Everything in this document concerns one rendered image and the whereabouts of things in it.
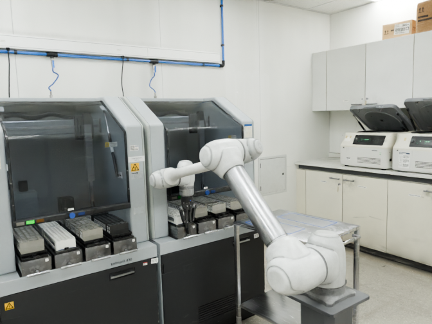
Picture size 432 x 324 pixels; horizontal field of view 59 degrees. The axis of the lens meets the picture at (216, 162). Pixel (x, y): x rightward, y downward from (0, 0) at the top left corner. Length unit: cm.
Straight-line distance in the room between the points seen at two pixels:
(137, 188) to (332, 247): 118
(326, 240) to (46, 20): 260
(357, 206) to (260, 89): 162
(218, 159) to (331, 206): 293
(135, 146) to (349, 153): 261
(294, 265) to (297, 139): 335
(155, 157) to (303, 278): 121
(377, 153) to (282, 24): 179
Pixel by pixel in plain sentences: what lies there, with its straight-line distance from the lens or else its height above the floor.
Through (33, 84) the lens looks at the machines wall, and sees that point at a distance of 325.
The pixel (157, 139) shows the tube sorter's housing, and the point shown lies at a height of 135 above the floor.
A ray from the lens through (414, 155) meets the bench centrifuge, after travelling 393.
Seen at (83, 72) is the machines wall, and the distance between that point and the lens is 336.
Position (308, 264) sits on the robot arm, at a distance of 155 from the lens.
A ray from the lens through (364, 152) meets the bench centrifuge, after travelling 417.
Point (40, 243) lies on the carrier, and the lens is 218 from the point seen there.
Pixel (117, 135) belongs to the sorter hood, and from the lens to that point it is 221.
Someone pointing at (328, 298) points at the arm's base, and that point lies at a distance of 172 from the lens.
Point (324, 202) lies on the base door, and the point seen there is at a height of 47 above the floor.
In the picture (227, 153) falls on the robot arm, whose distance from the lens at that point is 170.
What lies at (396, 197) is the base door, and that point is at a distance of 405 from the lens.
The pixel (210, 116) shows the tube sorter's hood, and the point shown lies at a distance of 269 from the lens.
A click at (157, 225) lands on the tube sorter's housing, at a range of 241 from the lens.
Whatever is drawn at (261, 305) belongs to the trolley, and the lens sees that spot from 261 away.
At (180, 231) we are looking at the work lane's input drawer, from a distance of 239.
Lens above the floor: 147
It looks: 7 degrees down
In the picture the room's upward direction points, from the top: 2 degrees counter-clockwise
